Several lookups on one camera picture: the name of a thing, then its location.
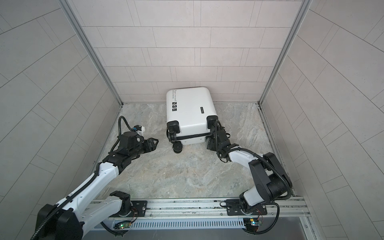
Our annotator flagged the white ventilation grille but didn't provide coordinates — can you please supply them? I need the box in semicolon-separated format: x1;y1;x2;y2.
124;218;245;230

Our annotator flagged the white suitcase black lining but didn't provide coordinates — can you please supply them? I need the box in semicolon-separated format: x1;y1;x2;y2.
166;87;218;154

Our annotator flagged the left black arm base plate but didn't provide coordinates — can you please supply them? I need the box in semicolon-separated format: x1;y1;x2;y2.
117;201;148;218

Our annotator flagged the black corrugated cable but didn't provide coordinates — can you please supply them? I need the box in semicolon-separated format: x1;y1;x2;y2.
212;119;294;235
29;115;145;240

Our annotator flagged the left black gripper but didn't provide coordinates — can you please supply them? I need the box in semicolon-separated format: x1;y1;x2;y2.
128;138;161;160

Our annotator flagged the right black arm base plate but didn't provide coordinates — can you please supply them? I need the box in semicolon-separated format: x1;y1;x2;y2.
220;199;268;216

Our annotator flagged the right green circuit board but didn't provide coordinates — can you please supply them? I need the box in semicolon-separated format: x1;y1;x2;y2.
243;218;263;233

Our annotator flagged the left aluminium corner post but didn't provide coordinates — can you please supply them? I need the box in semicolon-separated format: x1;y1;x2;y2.
58;0;124;107

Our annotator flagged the aluminium mounting rail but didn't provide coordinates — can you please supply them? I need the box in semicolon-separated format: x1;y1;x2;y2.
86;196;311;221

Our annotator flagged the left green circuit board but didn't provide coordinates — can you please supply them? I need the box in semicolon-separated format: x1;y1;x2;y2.
114;221;132;230

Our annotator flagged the right aluminium corner post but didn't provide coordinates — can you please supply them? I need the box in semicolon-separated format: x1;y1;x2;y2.
259;0;312;106

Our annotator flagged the green circuit board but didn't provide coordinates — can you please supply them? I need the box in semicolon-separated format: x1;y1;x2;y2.
243;218;263;233
114;221;132;230

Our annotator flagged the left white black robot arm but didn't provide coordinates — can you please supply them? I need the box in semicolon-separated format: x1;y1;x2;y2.
31;132;159;240

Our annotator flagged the aluminium corner post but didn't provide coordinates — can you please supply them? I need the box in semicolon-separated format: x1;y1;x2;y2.
259;0;312;106
58;0;124;107

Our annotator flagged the right black corrugated cable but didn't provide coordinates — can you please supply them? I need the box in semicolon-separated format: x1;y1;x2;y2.
212;119;294;235

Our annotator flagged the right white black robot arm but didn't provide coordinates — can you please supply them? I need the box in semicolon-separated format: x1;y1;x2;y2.
207;121;293;214

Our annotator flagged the left black corrugated cable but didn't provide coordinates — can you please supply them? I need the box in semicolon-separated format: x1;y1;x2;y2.
29;115;145;240

